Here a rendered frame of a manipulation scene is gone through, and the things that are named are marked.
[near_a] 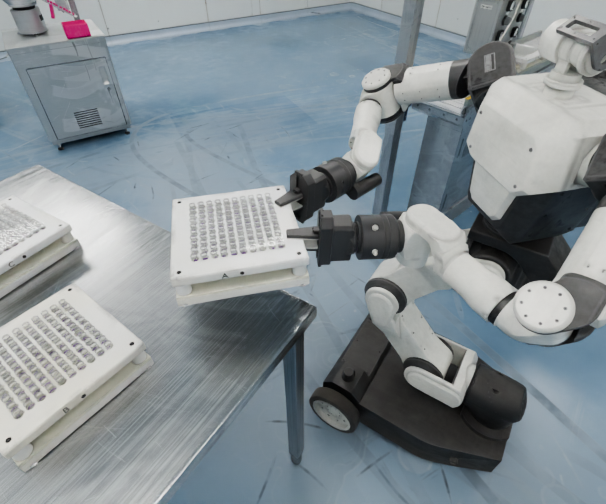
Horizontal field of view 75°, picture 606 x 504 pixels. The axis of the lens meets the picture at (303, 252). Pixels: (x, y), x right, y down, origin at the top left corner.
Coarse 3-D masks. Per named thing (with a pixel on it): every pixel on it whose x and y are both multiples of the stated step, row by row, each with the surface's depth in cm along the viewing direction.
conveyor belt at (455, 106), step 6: (528, 42) 238; (534, 42) 238; (468, 96) 177; (426, 102) 180; (432, 102) 178; (438, 102) 176; (444, 102) 174; (450, 102) 173; (456, 102) 172; (462, 102) 172; (438, 108) 178; (444, 108) 175; (450, 108) 173; (456, 108) 171; (462, 108) 169; (456, 114) 173
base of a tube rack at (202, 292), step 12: (240, 276) 74; (252, 276) 74; (264, 276) 74; (276, 276) 73; (288, 276) 73; (300, 276) 73; (192, 288) 71; (204, 288) 71; (216, 288) 71; (228, 288) 71; (240, 288) 72; (252, 288) 72; (264, 288) 73; (276, 288) 74; (180, 300) 70; (192, 300) 71; (204, 300) 72
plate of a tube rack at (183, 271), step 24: (240, 192) 86; (264, 192) 86; (288, 216) 79; (216, 240) 74; (288, 240) 74; (192, 264) 69; (216, 264) 69; (240, 264) 69; (264, 264) 69; (288, 264) 70
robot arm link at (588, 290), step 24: (600, 216) 60; (600, 240) 58; (576, 264) 59; (600, 264) 57; (528, 288) 58; (552, 288) 57; (576, 288) 56; (600, 288) 55; (528, 312) 57; (552, 312) 56; (576, 312) 55; (600, 312) 54; (576, 336) 61
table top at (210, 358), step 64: (0, 192) 119; (64, 192) 119; (64, 256) 98; (128, 256) 98; (0, 320) 84; (128, 320) 84; (192, 320) 84; (256, 320) 84; (192, 384) 73; (256, 384) 74; (64, 448) 65; (128, 448) 65; (192, 448) 65
